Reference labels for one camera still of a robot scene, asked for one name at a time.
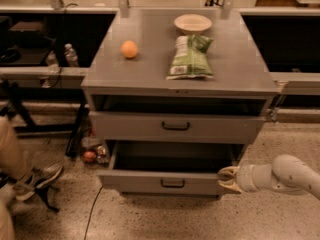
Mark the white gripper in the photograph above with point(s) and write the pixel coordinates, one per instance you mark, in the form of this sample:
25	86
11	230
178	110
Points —
246	178

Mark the grey drawer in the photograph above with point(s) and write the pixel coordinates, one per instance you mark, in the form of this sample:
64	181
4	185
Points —
168	168
176	127

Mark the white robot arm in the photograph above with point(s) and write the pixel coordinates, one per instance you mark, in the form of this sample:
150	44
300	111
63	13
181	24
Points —
286	174

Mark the grey drawer cabinet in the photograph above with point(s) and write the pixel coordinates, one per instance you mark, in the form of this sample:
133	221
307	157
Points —
241	85

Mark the grey top drawer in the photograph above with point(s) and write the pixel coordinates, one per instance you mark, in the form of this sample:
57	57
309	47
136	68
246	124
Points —
176	127

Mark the green chip bag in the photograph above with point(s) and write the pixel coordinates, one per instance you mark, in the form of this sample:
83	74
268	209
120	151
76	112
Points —
190	60

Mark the red apple on floor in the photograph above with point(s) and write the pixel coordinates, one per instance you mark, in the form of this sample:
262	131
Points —
89	157

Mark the beige bowl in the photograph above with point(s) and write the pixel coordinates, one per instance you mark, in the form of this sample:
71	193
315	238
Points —
192	23

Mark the orange fruit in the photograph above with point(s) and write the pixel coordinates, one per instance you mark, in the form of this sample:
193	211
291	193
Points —
129	49

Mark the clear water bottle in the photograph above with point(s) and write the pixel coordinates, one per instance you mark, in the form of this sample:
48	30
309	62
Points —
71	55
52	62

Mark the grey sneaker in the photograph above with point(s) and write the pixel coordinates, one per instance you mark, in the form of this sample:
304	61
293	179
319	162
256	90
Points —
39	179

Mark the person leg beige trousers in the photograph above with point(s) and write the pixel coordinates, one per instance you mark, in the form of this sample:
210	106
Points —
12	161

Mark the person knee beige trousers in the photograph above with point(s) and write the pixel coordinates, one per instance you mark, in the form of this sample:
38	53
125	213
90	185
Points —
6	224

